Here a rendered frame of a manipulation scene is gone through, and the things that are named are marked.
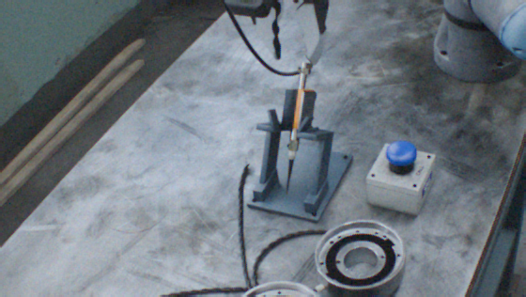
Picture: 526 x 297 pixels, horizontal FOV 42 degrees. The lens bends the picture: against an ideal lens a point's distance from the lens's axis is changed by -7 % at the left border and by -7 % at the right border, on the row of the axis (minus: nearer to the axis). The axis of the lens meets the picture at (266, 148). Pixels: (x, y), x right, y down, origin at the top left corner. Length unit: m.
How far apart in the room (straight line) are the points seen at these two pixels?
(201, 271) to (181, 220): 0.10
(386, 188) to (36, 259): 0.47
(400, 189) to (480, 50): 0.31
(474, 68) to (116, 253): 0.60
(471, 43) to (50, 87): 1.86
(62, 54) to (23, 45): 0.21
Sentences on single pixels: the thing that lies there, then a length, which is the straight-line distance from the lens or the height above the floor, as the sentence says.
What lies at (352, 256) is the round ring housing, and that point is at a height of 0.82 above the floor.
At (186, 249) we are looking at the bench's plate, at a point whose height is 0.80.
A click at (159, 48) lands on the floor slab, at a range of 2.89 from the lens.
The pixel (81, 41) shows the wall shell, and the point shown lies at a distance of 2.79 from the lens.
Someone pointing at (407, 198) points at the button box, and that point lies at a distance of 0.91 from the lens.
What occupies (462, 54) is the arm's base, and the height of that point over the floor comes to 0.84.
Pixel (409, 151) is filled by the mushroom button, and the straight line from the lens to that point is 0.91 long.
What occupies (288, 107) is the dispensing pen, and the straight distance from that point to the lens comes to 0.91.
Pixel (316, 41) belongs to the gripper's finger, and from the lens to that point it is 0.85.
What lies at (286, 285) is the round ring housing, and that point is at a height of 0.84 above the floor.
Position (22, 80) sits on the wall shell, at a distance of 2.59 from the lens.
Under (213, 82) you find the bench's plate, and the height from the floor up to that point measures 0.80.
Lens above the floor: 1.47
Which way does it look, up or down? 40 degrees down
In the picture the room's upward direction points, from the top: 10 degrees counter-clockwise
